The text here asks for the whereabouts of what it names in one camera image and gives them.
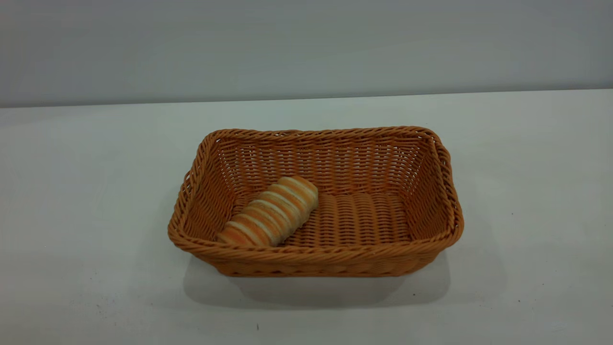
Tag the striped long bread roll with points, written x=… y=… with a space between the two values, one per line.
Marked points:
x=270 y=213

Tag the orange woven wicker basket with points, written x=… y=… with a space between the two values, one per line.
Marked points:
x=364 y=220

